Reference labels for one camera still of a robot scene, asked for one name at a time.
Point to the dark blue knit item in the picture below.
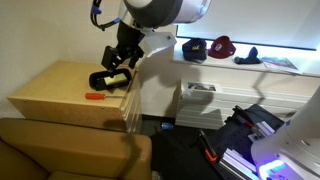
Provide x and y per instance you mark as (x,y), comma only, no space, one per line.
(248,58)

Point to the black perforated mounting board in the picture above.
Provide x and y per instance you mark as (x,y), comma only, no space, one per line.
(233,136)

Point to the aluminium extrusion rails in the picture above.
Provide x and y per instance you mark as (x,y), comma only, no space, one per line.
(236,163)

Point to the glossy magazine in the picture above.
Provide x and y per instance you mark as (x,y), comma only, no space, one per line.
(280,63)

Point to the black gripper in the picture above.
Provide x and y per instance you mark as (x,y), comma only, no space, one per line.
(127,36)

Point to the light wooden drawer cabinet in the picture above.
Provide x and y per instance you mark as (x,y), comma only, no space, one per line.
(50,86)

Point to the white window sill shelf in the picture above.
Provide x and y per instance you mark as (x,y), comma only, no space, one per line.
(216,61)

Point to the white framed photo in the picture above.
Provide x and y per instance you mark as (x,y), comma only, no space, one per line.
(201,86)

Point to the maroon baseball cap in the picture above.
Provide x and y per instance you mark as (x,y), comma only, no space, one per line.
(221,47)

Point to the black red hand tool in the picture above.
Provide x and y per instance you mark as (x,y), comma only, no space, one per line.
(246,118)

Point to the navy baseball cap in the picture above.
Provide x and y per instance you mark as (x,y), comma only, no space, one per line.
(194,49)

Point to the blue bottle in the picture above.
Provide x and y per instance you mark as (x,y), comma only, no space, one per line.
(167,126)

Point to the black orange bar clamp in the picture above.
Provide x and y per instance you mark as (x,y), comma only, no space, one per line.
(208,146)

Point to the yellow sponge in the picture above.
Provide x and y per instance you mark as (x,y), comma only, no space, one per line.
(116,79)

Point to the white roller window blind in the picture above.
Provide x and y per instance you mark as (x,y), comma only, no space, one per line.
(253,20)

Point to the white wall radiator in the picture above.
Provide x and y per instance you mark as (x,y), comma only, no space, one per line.
(240,100)

